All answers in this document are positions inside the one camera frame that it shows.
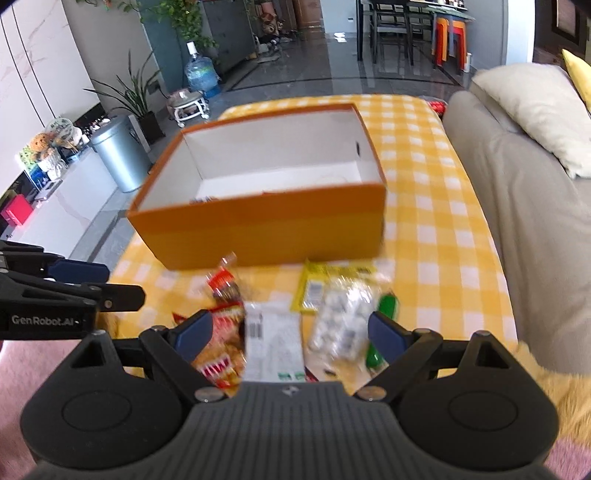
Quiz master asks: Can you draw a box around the silver metal trash bin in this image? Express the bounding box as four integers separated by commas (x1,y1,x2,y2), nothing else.
90,115,153,193

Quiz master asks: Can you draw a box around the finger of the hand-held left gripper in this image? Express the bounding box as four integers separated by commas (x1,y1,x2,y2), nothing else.
0,241,109,283
0,271,146,311

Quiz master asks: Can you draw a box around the pink rug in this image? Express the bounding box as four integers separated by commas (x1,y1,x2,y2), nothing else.
0,339,591,480

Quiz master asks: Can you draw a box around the orange plastic stool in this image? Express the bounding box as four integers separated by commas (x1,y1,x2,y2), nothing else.
431,16,453,68

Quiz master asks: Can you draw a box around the brown-red bar wrapper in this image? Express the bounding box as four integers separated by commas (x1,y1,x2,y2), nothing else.
205,253,245,305

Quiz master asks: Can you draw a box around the stuffed toy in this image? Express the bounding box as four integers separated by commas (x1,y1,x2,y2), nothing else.
21,131,58,162

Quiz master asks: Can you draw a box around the ivy plant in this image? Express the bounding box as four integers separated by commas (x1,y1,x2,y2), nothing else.
141,0,218,51

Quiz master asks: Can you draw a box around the red plastic stool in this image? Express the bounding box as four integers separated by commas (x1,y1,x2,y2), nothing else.
448,21,468,71

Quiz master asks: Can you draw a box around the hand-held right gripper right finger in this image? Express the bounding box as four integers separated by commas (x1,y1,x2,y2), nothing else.
355,310,513,401

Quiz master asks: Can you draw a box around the white low cabinet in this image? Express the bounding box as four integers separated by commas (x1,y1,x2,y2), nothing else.
0,102,153,278

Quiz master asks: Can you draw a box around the yellow pillow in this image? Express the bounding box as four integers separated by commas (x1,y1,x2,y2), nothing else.
561,48,591,114

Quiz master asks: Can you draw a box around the long-leaf potted plant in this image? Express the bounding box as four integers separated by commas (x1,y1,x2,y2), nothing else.
83,48,167,144

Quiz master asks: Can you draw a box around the cream pillow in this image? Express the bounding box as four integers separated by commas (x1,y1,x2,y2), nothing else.
468,65,591,180

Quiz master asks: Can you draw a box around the yellow checkered tablecloth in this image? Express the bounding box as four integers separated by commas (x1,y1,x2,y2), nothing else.
104,95,520,398

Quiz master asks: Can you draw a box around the round decorated fan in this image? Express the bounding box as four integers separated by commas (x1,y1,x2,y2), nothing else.
46,117,75,139

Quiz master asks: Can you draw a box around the orange-red snack packet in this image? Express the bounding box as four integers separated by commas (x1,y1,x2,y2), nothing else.
172,302,246,388

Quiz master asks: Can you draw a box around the black dining chair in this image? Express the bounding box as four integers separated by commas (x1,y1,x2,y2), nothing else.
369,0,414,65

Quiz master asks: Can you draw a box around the yellow fluffy cushion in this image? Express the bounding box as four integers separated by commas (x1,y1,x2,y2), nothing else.
515,342,591,444

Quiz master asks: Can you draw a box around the blue water jug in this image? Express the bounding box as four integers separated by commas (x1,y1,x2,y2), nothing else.
185,41,220,99

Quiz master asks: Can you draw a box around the dining table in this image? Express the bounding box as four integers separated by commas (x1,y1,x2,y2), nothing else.
360,0,476,63

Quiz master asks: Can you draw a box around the grey cabinet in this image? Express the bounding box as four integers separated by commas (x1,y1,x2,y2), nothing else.
203,0,259,75

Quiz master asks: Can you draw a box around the green sausage packet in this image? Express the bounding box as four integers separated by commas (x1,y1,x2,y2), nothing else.
365,291,399,370

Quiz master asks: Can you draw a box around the white rolling stool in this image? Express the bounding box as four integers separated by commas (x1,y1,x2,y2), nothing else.
167,90,211,129

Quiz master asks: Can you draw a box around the clear packet of white candies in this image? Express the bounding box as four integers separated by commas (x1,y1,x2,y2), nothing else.
307,272,393,361

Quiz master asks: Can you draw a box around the grey sofa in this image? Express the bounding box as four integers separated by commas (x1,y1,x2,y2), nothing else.
441,65,591,374

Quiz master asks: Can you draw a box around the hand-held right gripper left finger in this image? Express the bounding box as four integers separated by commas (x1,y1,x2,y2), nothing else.
69,310,227,402

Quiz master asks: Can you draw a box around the white snack packet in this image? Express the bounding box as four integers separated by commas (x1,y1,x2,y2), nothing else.
242,301,308,384

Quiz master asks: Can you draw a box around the yellow snack packet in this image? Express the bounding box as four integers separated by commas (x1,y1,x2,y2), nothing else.
290,259,377,315

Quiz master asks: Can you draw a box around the red box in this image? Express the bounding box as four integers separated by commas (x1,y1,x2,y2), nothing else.
0,194,35,227

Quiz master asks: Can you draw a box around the orange cardboard box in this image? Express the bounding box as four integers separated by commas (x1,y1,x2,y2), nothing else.
127,104,387,271

